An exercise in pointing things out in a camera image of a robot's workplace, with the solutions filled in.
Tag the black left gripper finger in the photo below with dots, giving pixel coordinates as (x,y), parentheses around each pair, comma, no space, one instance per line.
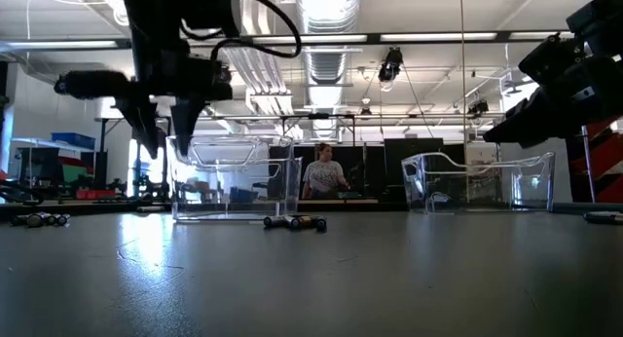
(184,123)
(143,123)

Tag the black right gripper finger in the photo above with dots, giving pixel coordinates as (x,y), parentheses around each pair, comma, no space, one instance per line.
(533,105)
(516,132)

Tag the clear plastic bin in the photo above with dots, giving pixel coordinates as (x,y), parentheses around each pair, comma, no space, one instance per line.
(487,208)
(229,216)

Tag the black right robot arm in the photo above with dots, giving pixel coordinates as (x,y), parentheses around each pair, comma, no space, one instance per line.
(598,15)

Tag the black ceiling spotlight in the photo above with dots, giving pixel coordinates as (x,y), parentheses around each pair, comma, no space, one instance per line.
(60,86)
(392,64)
(478,108)

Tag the blue storage crate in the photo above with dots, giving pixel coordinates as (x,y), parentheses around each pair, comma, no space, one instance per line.
(73,141)

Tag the small grey tube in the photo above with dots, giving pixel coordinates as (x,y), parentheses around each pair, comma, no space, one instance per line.
(151,209)

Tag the red tray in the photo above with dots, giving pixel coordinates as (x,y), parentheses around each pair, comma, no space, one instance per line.
(95,194)

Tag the green box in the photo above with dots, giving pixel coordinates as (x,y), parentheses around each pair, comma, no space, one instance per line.
(73,174)

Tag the red shelf rack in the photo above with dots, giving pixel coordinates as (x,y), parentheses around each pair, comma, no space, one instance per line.
(606,171)

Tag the white table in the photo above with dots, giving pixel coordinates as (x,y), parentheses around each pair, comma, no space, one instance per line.
(48,143)

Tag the person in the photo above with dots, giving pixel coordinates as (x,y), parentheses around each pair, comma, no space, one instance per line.
(323,176)

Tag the black partition panel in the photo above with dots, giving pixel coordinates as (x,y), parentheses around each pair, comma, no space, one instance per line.
(370,166)

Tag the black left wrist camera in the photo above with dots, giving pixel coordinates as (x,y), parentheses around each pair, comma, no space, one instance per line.
(216,81)

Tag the black overhead frame bar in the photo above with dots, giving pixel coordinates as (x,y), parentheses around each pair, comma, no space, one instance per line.
(503,35)

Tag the black aluminium table frame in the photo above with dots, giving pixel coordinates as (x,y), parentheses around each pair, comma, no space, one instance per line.
(87,208)

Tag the silver ceiling duct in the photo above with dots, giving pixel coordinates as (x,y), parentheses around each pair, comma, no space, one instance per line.
(326,64)

